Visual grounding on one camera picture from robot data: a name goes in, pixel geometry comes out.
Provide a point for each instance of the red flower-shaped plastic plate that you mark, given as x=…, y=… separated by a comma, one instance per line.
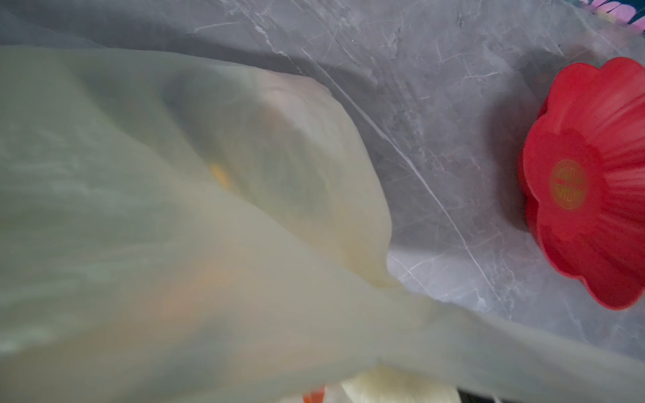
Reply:
x=582, y=172

